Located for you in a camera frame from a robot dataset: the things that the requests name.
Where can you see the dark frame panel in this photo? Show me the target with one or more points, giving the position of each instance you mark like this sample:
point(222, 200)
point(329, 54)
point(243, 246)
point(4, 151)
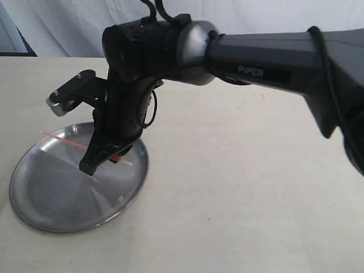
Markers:
point(13, 43)

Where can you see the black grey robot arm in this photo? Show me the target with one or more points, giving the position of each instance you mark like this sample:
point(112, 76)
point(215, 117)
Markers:
point(324, 67)

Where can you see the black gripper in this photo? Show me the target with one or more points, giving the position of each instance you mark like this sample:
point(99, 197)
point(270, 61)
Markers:
point(120, 121)

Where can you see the round stainless steel plate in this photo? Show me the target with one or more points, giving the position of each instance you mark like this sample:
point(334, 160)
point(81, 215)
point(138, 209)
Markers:
point(48, 191)

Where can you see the red thin stick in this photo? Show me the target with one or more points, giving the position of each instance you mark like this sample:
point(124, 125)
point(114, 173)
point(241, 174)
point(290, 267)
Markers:
point(65, 140)

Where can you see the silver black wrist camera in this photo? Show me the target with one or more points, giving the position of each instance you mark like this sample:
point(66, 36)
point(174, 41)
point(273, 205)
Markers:
point(84, 87)

